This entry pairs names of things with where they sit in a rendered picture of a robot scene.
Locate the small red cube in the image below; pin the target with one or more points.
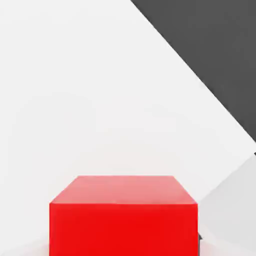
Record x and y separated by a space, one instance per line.
123 228

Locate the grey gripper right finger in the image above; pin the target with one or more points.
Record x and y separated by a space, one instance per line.
200 248

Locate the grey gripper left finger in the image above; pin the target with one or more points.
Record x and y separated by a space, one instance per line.
41 251

